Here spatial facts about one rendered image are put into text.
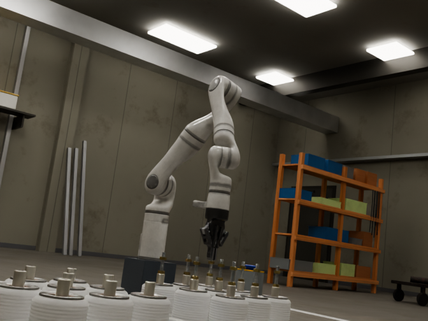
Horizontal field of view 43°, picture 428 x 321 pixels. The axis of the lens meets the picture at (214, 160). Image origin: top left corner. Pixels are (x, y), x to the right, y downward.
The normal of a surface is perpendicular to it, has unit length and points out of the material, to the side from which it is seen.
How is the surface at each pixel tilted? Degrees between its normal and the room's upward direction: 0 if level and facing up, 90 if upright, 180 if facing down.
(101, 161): 90
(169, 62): 90
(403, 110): 90
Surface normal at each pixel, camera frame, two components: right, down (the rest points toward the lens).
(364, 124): -0.76, -0.20
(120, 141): 0.64, -0.05
